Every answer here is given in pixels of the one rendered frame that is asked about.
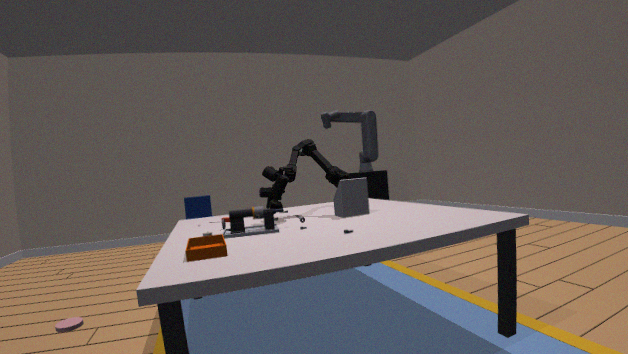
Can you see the brown open tray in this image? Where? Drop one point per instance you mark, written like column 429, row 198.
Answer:
column 205, row 247

